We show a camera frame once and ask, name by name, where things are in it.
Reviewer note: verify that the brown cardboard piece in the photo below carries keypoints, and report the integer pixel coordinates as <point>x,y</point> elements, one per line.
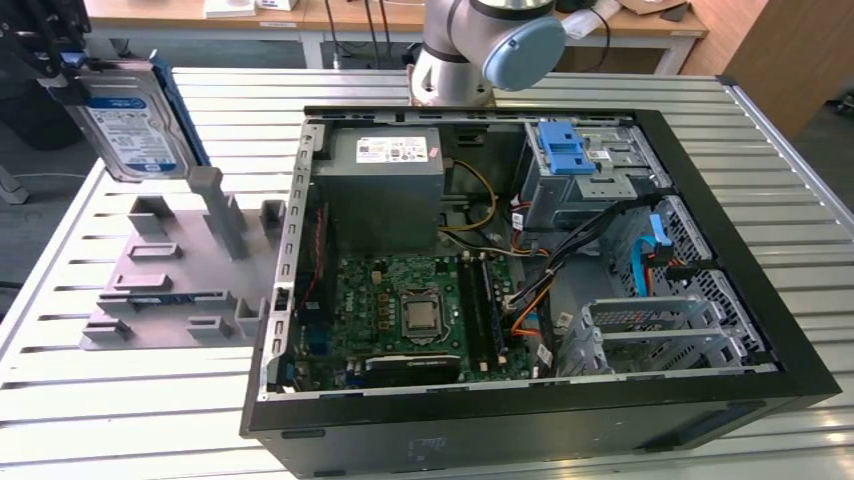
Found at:
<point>649,6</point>

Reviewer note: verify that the blue plastic drive latch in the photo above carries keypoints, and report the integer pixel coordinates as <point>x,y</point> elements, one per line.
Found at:
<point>567,150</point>

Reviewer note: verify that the square brown base plate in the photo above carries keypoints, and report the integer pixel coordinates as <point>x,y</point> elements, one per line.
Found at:
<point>415,102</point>

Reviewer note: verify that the black PC case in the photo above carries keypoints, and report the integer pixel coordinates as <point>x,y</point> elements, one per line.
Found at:
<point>467,430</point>

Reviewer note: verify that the grey power supply unit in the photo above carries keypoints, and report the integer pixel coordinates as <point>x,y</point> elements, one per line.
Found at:
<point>380,210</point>

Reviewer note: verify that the hard disk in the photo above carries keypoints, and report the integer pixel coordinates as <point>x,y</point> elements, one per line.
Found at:
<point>126,130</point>

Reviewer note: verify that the metal drive cage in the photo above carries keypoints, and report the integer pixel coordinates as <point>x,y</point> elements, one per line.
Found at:
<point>553,205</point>

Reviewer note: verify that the black graphics card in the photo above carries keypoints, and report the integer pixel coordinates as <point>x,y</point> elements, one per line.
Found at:
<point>413,367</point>

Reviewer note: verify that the grey parts rack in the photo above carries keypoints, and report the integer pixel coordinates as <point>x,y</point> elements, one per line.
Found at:
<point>200,280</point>

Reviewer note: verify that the silver CPU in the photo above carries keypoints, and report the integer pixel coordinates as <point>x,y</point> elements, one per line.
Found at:
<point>420,315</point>

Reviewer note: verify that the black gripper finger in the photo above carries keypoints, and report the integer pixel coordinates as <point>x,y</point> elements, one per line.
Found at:
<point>66,85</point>

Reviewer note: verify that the black RAM slot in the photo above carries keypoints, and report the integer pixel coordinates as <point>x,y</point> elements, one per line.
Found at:
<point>469,310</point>
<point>493,315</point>

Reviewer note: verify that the white box with black print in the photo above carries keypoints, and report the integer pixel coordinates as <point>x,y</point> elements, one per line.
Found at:
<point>274,4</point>

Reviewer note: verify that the RAM stick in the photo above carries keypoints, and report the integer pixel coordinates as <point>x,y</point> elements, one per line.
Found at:
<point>166,300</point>

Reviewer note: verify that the metal disk bay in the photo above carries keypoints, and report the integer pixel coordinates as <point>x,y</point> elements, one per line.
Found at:
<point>653,304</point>

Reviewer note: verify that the white barcode label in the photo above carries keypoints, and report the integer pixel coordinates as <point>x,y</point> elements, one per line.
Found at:
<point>564,318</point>
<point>541,355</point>
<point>519,221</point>

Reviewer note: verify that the green motherboard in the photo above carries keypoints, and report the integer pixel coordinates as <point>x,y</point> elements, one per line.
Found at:
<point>373,280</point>

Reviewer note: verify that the plain white box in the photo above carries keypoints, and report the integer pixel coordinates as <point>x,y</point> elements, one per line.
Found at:
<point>229,9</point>

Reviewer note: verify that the grey furniture foot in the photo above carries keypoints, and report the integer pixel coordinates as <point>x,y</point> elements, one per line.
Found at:
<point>13,192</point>

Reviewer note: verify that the wooden desk with white frame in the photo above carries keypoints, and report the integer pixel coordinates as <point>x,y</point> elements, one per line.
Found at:
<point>166,25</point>

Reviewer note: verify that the wooden cabinet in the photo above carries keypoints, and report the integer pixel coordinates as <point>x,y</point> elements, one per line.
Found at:
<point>787,60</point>

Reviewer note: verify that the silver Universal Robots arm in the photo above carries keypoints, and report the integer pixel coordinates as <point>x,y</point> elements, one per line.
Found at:
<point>447,75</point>

